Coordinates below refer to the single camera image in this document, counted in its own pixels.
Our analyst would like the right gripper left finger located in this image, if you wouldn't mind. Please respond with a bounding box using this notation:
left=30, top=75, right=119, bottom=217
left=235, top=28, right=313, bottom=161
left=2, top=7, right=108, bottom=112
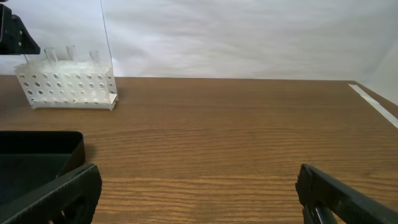
left=0, top=163, right=103, bottom=224

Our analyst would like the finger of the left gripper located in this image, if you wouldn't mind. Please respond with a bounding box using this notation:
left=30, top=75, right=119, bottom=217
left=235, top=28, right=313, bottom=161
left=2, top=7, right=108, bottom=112
left=0, top=2, right=42, bottom=56

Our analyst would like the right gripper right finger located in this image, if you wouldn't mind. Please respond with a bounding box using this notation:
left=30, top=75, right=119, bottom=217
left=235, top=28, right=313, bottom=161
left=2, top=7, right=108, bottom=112
left=294, top=163, right=398, bottom=224

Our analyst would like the clear test tube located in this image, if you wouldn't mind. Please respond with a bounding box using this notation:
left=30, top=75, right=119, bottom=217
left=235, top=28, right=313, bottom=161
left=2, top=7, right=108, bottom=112
left=44, top=47, right=59, bottom=65
left=65, top=45, right=77, bottom=62
left=89, top=50, right=101, bottom=65

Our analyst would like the black tray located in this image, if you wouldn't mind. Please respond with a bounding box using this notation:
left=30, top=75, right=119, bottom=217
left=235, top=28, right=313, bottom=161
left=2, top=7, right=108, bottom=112
left=0, top=130, right=86, bottom=206

